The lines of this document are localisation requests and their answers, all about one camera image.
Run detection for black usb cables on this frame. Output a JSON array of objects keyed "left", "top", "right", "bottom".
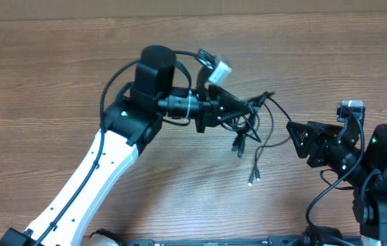
[{"left": 219, "top": 90, "right": 293, "bottom": 187}]

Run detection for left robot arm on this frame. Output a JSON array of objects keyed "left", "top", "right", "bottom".
[{"left": 0, "top": 45, "right": 258, "bottom": 245}]

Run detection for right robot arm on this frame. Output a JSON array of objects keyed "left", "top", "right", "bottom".
[{"left": 286, "top": 113, "right": 387, "bottom": 244}]

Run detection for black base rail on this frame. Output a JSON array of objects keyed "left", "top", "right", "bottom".
[{"left": 87, "top": 225, "right": 364, "bottom": 246}]

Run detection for cardboard back wall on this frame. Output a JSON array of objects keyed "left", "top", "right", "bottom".
[{"left": 0, "top": 0, "right": 387, "bottom": 21}]

